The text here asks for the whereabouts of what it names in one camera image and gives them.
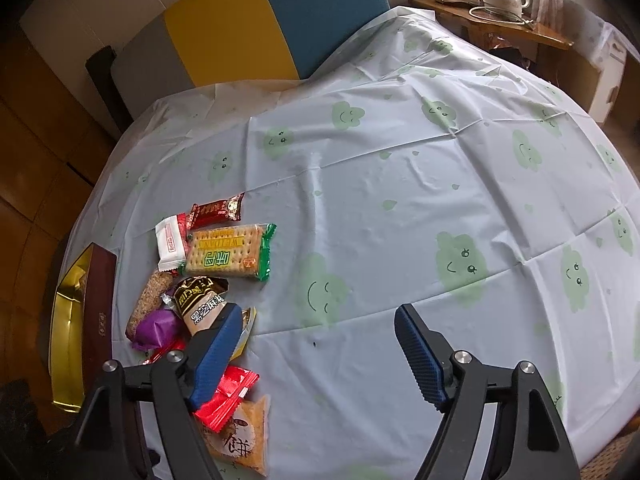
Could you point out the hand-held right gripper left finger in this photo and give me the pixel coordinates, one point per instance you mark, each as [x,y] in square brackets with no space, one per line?
[220,355]

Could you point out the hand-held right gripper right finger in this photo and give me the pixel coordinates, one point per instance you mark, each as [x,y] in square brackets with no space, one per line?
[417,360]

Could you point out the small red snack packet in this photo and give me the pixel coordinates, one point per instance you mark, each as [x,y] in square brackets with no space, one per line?
[167,347]

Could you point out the black and gold snack packet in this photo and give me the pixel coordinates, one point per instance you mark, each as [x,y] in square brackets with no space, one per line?
[195,302]

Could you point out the purple snack packet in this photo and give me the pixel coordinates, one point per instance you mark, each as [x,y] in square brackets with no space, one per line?
[157,330]

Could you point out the orange pastry packet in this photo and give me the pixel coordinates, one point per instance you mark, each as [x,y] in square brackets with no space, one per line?
[247,440]

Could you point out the grain bar packet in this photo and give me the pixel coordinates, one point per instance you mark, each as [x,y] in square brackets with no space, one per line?
[147,300]

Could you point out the white snack packet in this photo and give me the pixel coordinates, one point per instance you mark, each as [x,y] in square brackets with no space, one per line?
[170,245]

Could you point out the gold tin box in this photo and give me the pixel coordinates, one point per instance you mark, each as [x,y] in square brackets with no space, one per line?
[70,340]

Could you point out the yellow edged snack packet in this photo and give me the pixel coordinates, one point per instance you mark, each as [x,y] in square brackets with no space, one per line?
[246,330]

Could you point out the green cracker packet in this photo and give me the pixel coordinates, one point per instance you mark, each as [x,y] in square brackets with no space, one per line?
[225,255]

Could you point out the dark red snack packet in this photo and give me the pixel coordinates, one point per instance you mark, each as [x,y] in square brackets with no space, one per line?
[215,210]

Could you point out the green cloud print tablecloth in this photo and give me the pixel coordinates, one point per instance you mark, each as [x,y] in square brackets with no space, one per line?
[400,185]

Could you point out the grey yellow blue sofa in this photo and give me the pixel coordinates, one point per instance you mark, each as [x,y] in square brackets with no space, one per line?
[225,20]

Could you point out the cardboard box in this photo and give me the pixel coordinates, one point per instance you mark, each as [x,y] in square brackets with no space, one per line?
[600,75]

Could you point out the wooden side table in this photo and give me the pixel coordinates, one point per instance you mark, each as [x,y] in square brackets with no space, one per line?
[520,35]

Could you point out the black sofa frame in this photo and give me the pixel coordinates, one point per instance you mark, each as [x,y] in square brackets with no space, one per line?
[107,85]

